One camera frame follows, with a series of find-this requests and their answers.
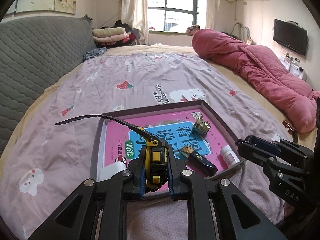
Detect grey quilted headboard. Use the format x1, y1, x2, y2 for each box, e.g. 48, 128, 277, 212
1, 16, 96, 151

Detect black wall television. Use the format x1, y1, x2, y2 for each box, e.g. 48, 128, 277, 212
273, 19, 309, 56

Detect black rectangular lighter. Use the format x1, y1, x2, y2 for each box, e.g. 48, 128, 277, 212
179, 146, 218, 177

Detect cream curtain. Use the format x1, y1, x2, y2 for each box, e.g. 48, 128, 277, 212
121, 0, 149, 45

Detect brass camouflage knob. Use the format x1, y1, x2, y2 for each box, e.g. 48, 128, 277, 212
192, 116, 211, 136

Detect white earbuds case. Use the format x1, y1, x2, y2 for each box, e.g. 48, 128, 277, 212
98, 161, 127, 181

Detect red quilted duvet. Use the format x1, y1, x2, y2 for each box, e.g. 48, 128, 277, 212
192, 29, 319, 133

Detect folded blankets stack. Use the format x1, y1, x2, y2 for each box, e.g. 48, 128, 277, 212
92, 27, 137, 48

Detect dark cardboard box tray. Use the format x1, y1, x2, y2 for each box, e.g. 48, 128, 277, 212
90, 100, 247, 201

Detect yellow black watch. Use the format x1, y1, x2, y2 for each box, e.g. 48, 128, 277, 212
55, 114, 168, 192

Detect window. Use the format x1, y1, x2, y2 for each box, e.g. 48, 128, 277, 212
147, 0, 199, 33

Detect pink Chinese workbook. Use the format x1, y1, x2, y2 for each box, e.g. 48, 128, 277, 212
102, 108, 241, 193

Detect pink patterned bedsheet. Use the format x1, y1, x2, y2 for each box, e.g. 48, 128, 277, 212
1, 53, 288, 239

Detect brown leather wallet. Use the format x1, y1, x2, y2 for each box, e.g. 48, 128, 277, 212
282, 119, 298, 143

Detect small white pill bottle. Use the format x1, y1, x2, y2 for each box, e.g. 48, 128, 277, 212
220, 145, 240, 168

